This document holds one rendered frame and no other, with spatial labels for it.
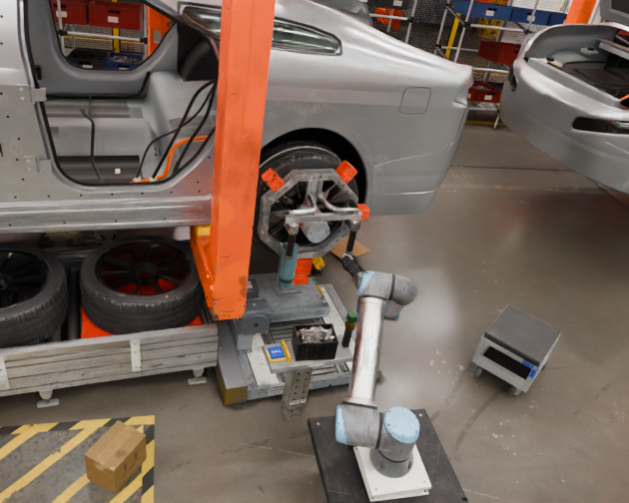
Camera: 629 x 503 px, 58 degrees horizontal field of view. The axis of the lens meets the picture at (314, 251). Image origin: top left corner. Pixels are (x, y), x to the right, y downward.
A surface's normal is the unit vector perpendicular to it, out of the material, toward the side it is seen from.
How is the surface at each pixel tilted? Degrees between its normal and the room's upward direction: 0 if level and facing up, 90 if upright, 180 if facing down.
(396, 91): 90
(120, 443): 0
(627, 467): 0
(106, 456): 0
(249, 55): 90
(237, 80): 90
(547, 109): 86
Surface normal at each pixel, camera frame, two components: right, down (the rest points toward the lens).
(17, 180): 0.33, 0.59
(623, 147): -0.42, 0.44
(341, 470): 0.15, -0.82
